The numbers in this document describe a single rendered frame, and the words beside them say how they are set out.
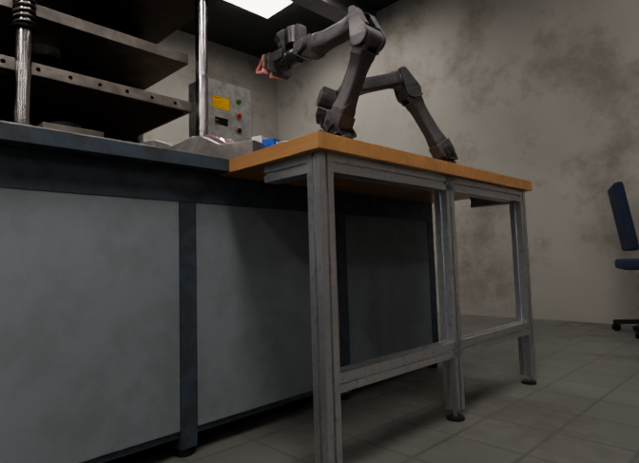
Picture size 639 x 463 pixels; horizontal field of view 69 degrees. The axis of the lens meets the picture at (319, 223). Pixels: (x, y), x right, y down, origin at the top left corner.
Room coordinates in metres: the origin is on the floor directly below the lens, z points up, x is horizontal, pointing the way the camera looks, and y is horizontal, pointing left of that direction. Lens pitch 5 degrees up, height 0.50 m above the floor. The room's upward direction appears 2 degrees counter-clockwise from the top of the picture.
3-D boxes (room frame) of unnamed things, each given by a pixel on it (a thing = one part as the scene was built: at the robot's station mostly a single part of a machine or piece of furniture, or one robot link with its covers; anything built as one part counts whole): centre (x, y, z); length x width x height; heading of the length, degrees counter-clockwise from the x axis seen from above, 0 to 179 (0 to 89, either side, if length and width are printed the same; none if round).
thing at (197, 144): (1.55, 0.35, 0.85); 0.50 x 0.26 x 0.11; 64
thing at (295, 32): (1.53, 0.05, 1.24); 0.12 x 0.09 x 0.12; 44
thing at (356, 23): (1.41, -0.07, 1.17); 0.30 x 0.09 x 0.12; 44
